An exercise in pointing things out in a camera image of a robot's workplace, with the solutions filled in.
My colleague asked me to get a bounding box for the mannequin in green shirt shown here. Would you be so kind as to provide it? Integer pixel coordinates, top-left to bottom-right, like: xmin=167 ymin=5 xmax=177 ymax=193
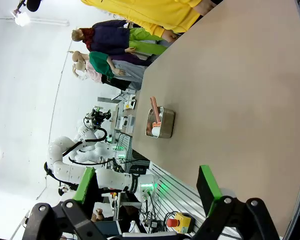
xmin=71 ymin=50 xmax=151 ymax=91

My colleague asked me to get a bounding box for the person's right hand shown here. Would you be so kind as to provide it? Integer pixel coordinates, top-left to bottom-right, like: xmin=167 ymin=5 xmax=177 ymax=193
xmin=162 ymin=30 xmax=181 ymax=42

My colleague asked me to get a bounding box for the person in yellow hoodie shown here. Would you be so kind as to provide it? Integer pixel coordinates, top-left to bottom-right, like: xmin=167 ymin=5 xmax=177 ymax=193
xmin=80 ymin=0 xmax=225 ymax=41

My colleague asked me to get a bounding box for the black power adapter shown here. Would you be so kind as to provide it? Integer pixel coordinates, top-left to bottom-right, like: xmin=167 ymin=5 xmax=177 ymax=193
xmin=144 ymin=218 xmax=159 ymax=228

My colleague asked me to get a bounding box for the black round ceiling fixture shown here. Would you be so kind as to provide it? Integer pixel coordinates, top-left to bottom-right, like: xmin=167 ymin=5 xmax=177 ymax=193
xmin=26 ymin=0 xmax=44 ymax=13

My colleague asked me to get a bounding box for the yellow emergency stop box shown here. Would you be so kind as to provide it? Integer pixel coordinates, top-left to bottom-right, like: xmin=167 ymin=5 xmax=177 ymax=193
xmin=164 ymin=211 xmax=192 ymax=229

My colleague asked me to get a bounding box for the child mannequin in pink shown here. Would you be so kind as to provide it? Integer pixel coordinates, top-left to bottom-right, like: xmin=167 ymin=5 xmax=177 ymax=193
xmin=73 ymin=61 xmax=103 ymax=83

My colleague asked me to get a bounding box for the white workbench with devices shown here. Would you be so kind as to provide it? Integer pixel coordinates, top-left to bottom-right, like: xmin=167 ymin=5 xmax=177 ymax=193
xmin=97 ymin=89 xmax=141 ymax=141

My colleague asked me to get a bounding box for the mannequin in green trousers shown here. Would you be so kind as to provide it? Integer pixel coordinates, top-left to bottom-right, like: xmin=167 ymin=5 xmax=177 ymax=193
xmin=71 ymin=19 xmax=171 ymax=57

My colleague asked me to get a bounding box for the person's left forearm yellow sleeve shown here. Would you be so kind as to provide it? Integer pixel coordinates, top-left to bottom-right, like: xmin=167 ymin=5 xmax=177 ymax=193
xmin=174 ymin=0 xmax=203 ymax=11

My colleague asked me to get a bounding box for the slotted aluminium base plate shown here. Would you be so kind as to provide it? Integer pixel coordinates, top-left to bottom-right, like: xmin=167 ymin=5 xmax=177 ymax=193
xmin=129 ymin=159 xmax=206 ymax=237

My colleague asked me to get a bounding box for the person's right forearm yellow sleeve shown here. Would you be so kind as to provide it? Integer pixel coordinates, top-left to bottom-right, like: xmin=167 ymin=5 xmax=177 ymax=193
xmin=119 ymin=12 xmax=167 ymax=40

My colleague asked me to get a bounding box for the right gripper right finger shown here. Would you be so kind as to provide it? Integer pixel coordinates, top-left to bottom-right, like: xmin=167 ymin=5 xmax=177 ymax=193
xmin=194 ymin=164 xmax=281 ymax=240

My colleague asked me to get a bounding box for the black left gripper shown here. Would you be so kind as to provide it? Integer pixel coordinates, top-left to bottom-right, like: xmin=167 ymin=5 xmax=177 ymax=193
xmin=89 ymin=109 xmax=112 ymax=127

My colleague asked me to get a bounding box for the rectangular metal tin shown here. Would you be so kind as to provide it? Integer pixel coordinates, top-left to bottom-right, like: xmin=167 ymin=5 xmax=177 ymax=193
xmin=144 ymin=106 xmax=176 ymax=139

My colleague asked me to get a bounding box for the person's left hand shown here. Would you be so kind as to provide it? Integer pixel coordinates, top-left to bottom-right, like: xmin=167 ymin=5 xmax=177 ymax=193
xmin=194 ymin=0 xmax=217 ymax=16

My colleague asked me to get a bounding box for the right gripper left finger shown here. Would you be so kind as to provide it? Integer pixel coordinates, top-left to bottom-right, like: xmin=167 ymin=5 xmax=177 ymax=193
xmin=22 ymin=166 xmax=108 ymax=240

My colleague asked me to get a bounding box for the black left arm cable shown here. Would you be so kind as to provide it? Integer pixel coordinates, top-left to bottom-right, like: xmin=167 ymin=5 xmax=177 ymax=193
xmin=62 ymin=126 xmax=108 ymax=166

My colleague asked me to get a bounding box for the bright ceiling light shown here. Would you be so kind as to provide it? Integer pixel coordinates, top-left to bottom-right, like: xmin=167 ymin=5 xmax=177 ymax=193
xmin=13 ymin=11 xmax=31 ymax=27

